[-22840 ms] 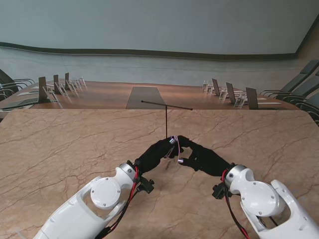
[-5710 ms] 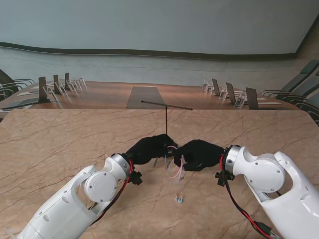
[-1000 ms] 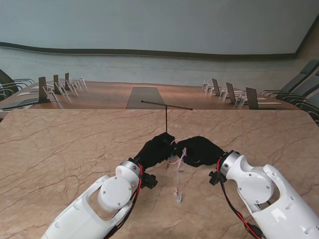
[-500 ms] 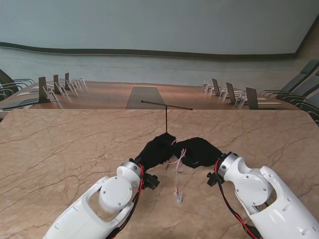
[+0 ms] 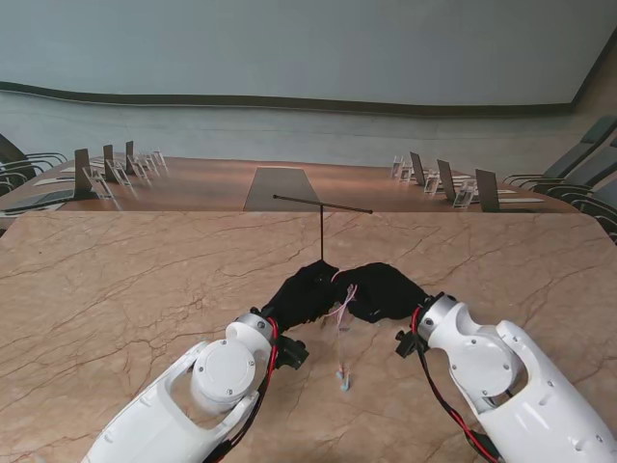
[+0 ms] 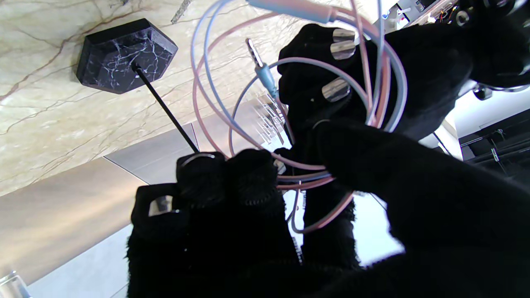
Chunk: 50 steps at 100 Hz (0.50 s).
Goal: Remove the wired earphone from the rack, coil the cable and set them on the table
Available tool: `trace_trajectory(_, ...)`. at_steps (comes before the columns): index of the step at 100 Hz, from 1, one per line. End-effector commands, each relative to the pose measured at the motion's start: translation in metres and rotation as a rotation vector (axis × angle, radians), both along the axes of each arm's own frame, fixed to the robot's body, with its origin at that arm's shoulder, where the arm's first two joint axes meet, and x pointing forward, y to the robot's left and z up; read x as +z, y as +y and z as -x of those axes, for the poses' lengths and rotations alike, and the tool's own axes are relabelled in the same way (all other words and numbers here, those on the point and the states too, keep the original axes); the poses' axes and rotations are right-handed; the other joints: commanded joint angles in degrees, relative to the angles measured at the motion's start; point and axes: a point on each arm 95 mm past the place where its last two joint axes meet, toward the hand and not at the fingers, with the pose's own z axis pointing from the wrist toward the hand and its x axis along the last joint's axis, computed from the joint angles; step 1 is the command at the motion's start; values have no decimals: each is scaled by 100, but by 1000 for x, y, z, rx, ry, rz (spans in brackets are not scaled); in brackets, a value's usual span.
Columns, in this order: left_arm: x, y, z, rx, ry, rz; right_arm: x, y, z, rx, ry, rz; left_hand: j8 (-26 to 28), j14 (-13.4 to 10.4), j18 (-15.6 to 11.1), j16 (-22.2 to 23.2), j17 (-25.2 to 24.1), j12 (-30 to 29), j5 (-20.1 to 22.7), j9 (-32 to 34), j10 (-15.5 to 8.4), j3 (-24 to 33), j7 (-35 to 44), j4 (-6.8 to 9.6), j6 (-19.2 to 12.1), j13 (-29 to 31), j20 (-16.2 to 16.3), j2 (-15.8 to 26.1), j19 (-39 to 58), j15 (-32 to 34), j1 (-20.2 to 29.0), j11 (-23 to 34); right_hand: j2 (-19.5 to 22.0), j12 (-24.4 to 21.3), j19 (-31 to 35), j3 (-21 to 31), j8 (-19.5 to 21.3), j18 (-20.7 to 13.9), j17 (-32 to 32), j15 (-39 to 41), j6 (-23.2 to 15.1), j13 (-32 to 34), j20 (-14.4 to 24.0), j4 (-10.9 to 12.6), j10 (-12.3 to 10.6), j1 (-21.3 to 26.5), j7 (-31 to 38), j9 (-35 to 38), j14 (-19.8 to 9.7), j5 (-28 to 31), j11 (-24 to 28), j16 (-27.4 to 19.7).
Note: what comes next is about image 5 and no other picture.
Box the red black left arm cables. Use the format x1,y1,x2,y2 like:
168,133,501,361
201,317,282,463

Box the red black right arm cables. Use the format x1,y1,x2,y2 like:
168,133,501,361
411,307,502,463

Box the red black arm cables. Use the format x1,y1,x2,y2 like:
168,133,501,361
411,307,502,463
201,317,282,463

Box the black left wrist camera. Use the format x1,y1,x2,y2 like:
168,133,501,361
274,335,310,371

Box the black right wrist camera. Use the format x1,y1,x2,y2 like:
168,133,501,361
393,328,428,361

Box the white wired earphone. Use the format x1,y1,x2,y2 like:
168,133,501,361
320,268,361,395

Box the printed conference room backdrop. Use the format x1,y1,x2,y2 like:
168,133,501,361
0,0,617,242

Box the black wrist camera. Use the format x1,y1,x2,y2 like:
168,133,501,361
393,328,428,361
274,335,310,371

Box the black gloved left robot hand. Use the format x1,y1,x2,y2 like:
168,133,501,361
259,259,341,334

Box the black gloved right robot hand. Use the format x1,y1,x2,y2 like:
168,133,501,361
336,261,430,325

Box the black T-shaped earphone rack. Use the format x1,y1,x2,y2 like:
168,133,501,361
272,194,375,264

